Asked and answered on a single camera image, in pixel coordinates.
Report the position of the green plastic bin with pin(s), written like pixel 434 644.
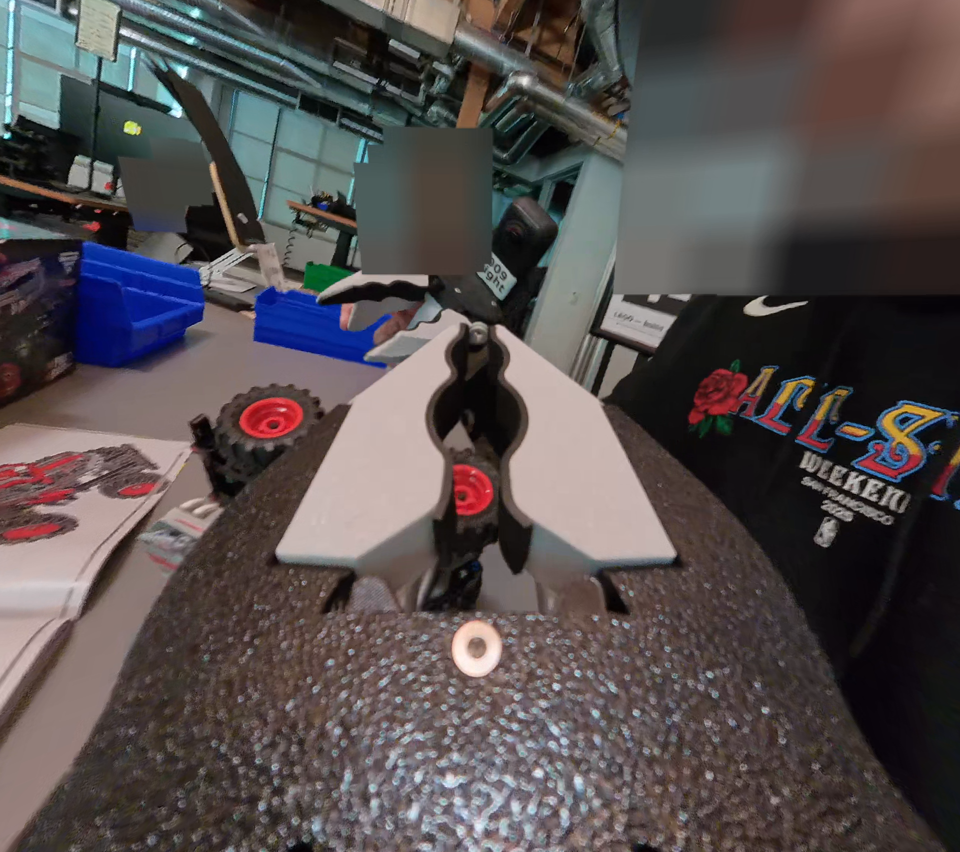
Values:
pixel 326 276

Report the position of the white hanging sign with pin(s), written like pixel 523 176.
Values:
pixel 97 26

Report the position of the white instruction booklet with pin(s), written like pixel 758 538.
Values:
pixel 60 552

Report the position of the grey desk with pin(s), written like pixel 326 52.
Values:
pixel 150 387

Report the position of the black red toy monster truck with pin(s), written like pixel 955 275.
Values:
pixel 266 417

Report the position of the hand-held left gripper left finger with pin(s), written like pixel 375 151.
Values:
pixel 360 485

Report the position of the framed white sign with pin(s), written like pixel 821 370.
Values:
pixel 637 323

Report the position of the tan black board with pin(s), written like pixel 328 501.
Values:
pixel 217 155

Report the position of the blue plastic bin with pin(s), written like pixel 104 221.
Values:
pixel 135 305
pixel 307 327

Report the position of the person's right hand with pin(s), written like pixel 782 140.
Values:
pixel 394 327

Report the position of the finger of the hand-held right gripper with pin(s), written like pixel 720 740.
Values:
pixel 405 346
pixel 360 290

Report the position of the person's black clothing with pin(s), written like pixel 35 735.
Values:
pixel 825 567

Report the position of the black toy set box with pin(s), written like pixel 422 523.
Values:
pixel 37 320

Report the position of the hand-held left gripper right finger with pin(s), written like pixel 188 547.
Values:
pixel 592 485

